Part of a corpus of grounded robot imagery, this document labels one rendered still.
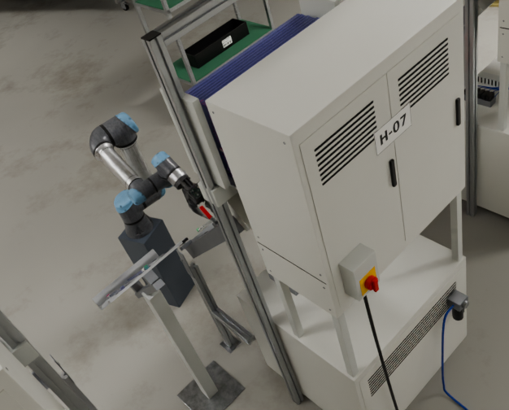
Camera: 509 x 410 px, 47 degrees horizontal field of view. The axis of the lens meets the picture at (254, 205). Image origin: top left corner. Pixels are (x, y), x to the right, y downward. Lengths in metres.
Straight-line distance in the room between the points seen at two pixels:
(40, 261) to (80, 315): 0.67
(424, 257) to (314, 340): 0.57
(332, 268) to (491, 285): 1.60
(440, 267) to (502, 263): 0.87
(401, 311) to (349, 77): 1.10
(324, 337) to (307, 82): 1.11
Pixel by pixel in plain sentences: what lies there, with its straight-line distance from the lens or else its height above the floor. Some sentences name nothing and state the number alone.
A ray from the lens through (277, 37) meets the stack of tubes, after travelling 1.89.
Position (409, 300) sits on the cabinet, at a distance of 2.34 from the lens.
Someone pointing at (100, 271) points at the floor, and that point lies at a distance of 3.86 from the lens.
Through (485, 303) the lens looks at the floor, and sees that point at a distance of 3.10.
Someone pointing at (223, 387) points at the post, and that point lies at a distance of 3.01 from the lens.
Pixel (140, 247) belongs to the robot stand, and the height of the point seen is 0.51.
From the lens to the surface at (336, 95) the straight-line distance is 1.43.
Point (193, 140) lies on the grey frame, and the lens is 1.69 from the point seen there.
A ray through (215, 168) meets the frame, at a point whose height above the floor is 1.47.
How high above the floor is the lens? 2.50
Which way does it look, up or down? 41 degrees down
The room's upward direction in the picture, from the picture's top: 19 degrees counter-clockwise
